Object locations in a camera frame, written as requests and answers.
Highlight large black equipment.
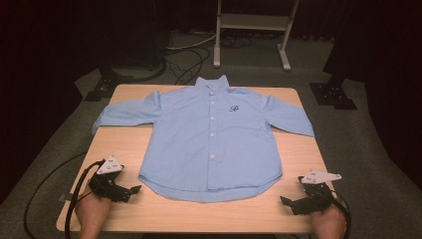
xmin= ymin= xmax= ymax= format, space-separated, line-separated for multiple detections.
xmin=110 ymin=28 xmax=168 ymax=84

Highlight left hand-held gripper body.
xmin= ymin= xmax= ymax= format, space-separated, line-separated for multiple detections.
xmin=88 ymin=154 xmax=132 ymax=203

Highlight thin black floor cables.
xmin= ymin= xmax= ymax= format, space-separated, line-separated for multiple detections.
xmin=164 ymin=46 xmax=212 ymax=86

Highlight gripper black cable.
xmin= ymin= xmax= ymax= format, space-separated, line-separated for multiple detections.
xmin=331 ymin=190 xmax=352 ymax=239
xmin=64 ymin=158 xmax=106 ymax=239

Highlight long black cable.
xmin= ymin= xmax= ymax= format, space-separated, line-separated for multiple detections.
xmin=23 ymin=151 xmax=88 ymax=239

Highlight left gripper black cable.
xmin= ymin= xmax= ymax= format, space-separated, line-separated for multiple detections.
xmin=64 ymin=158 xmax=106 ymax=239

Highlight light blue button shirt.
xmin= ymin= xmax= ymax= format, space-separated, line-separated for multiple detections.
xmin=92 ymin=75 xmax=316 ymax=203

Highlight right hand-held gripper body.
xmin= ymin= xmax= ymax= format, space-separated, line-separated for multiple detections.
xmin=298 ymin=168 xmax=342 ymax=213

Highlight person's left hand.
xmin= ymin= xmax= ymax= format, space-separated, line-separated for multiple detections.
xmin=75 ymin=188 xmax=112 ymax=228

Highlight white metal stand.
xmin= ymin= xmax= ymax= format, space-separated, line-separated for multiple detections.
xmin=213 ymin=0 xmax=301 ymax=72

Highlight dark cable bundle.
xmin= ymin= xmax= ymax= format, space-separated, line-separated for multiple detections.
xmin=219 ymin=33 xmax=255 ymax=50

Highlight black stand base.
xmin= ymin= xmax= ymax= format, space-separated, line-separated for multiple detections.
xmin=309 ymin=78 xmax=358 ymax=112
xmin=84 ymin=64 xmax=133 ymax=103

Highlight white floor cable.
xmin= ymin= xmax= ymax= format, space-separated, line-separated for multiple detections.
xmin=165 ymin=33 xmax=217 ymax=52

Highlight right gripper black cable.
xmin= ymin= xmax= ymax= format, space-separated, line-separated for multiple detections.
xmin=331 ymin=190 xmax=352 ymax=239

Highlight person's right hand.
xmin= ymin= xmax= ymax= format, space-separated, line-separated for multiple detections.
xmin=310 ymin=205 xmax=347 ymax=239

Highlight dark curtain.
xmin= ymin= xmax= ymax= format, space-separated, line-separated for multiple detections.
xmin=322 ymin=0 xmax=422 ymax=192
xmin=0 ymin=0 xmax=110 ymax=205

